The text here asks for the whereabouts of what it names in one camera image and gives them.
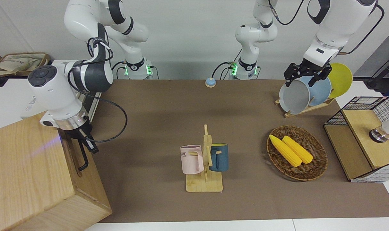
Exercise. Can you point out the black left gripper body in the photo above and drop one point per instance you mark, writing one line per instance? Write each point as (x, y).
(310, 68)

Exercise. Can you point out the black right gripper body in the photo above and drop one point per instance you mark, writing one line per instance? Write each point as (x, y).
(79, 132)

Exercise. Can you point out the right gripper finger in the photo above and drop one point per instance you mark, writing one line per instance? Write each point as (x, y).
(91, 146)
(81, 141)

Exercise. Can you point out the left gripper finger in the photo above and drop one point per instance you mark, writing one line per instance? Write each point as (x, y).
(315, 80)
(290, 74)

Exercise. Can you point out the light wooden drawer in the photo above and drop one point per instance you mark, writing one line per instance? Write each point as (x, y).
(90, 179)

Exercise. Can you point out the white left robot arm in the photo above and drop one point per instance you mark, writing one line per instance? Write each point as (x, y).
(339, 22)

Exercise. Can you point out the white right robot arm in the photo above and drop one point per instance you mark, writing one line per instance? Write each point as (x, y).
(59, 93)

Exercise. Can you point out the light blue plate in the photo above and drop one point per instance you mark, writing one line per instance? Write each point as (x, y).
(321, 91)

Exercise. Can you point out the grey plate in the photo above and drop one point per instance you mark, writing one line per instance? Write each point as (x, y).
(294, 98)

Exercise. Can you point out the yellow plate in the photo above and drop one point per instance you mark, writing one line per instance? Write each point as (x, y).
(340, 78)

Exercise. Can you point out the wooden plate rack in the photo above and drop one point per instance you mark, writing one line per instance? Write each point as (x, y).
(305, 110)

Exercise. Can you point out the white toaster oven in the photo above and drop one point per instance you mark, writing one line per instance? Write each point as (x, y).
(27, 102)

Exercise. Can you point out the black stand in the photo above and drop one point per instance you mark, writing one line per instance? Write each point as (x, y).
(379, 80)

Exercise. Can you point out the light wooden cabinet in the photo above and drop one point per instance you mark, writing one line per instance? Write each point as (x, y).
(24, 173)

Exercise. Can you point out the yellow corn cob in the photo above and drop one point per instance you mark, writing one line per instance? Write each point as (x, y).
(298, 150)
(286, 151)

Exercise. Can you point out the small blue round button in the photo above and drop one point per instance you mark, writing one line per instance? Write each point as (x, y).
(210, 82)

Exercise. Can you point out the frosted glass with metal base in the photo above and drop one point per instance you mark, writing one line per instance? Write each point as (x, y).
(379, 134)

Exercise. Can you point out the brown wicker tray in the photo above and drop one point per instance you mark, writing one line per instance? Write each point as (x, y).
(313, 170)

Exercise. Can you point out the wicker basket with cloth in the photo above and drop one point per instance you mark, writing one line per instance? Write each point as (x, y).
(19, 63)

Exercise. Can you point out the pink mug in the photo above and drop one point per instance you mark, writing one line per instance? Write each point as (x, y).
(190, 160)

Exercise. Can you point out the dark blue mug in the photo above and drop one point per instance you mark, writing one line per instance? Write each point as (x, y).
(220, 158)

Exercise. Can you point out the wooden mug rack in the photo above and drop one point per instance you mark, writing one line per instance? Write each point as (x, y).
(204, 184)

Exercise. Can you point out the brown table mat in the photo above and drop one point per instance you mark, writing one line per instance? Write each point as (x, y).
(246, 199)

